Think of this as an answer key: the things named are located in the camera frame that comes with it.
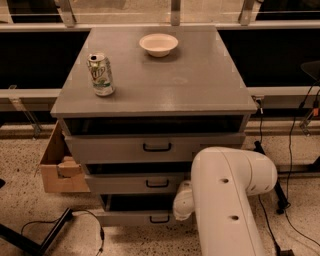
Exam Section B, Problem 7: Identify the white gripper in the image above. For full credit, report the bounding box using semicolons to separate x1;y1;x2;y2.
173;180;195;221

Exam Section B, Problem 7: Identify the grey bottom drawer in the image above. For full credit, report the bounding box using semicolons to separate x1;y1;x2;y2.
96;194;176;226

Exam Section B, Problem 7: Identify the grey drawer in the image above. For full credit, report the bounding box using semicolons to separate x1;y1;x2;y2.
65;133;245;164
85;172;190;194
96;194;176;226

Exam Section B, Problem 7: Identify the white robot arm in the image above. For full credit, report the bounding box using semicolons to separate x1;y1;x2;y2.
173;147;277;256

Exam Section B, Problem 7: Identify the grey middle drawer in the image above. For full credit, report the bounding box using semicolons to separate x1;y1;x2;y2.
85;172;190;194

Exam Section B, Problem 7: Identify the grey top drawer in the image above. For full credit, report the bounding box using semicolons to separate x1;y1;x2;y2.
65;133;245;164

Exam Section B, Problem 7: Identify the grey drawer cabinet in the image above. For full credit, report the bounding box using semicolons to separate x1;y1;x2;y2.
51;26;256;226

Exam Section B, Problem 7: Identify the black stand leg right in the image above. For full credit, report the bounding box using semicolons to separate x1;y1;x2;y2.
254;141;290;215

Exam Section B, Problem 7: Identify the black stand leg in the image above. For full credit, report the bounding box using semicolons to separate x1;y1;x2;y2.
254;141;290;215
0;207;74;256

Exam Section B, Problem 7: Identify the brown cardboard box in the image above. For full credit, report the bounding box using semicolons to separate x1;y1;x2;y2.
39;123;89;193

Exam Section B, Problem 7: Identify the green white soda can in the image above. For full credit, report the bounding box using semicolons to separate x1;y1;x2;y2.
87;53;115;97

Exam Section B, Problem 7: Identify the white paper bowl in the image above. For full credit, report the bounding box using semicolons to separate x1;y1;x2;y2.
139;33;178;58

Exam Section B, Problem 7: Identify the black stand leg left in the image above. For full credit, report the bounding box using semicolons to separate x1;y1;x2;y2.
0;207;74;256

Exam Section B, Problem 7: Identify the metal window railing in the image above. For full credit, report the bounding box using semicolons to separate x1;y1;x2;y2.
0;0;320;113

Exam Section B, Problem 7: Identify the black cable left floor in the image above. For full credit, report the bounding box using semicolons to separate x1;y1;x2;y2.
20;209;106;256

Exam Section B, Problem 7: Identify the black cable floor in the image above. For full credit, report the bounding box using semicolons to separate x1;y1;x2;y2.
255;99;320;256
20;209;106;256

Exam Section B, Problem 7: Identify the black cable right floor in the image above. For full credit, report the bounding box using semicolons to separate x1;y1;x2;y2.
255;99;320;256

